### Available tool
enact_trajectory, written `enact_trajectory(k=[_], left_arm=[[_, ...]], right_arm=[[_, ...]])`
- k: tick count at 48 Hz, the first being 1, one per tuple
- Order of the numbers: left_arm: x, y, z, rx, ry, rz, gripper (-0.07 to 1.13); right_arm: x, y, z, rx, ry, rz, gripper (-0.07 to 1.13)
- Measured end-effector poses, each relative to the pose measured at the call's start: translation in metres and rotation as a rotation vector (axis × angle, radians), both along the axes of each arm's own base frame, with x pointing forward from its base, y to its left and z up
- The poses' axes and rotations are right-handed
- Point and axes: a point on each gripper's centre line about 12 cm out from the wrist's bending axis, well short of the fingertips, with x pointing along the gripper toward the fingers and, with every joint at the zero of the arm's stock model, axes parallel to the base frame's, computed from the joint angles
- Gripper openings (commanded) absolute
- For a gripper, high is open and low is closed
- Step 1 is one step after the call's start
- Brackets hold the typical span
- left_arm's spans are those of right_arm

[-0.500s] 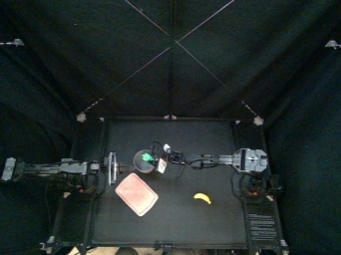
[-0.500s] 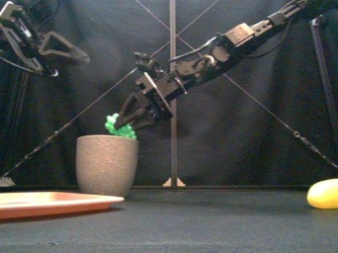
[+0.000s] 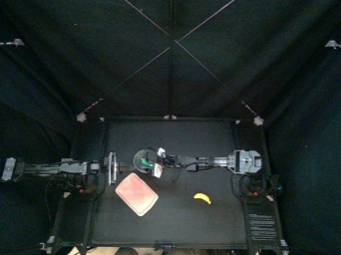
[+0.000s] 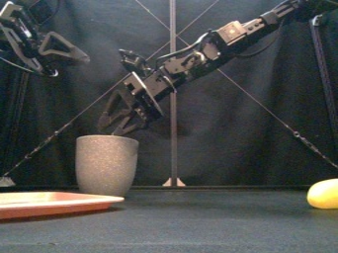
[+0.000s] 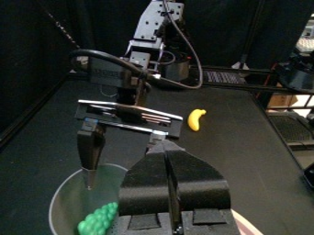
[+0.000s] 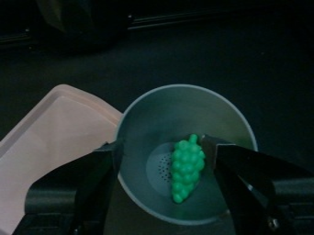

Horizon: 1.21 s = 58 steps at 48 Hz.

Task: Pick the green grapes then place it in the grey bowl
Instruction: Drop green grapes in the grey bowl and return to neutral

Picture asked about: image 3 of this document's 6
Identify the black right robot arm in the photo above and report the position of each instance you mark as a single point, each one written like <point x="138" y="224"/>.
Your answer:
<point x="213" y="162"/>

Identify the grey metal frame clamp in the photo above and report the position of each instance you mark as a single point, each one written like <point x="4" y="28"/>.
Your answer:
<point x="14" y="42"/>
<point x="332" y="44"/>

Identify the black cloth backdrop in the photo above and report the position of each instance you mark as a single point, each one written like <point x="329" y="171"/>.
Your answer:
<point x="111" y="50"/>

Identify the grey speckled bowl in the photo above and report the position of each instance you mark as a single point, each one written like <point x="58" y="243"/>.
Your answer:
<point x="137" y="158"/>

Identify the grey frame corner bracket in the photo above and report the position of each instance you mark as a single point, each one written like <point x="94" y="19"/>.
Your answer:
<point x="258" y="120"/>
<point x="81" y="117"/>

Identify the yellow toy banana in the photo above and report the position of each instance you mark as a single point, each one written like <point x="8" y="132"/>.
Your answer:
<point x="201" y="196"/>

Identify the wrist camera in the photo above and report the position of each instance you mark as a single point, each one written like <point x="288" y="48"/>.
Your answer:
<point x="172" y="158"/>
<point x="97" y="166"/>

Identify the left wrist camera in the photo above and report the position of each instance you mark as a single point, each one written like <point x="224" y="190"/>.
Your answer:
<point x="97" y="166"/>

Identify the white text warning label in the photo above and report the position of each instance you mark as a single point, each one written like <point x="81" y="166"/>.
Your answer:
<point x="262" y="227"/>

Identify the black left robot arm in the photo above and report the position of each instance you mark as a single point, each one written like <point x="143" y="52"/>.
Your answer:
<point x="44" y="168"/>

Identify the black frame crossbar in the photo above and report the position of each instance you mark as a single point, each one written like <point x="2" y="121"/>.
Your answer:
<point x="200" y="118"/>

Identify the grey pole foot bracket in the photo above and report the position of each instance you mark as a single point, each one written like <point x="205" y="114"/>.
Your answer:
<point x="170" y="117"/>

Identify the pink square plate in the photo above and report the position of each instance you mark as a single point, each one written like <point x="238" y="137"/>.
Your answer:
<point x="137" y="194"/>

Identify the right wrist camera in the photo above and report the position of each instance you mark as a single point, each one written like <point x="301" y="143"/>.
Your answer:
<point x="172" y="158"/>

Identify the thin metal frame pole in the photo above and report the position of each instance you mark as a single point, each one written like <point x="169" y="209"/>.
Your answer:
<point x="172" y="66"/>

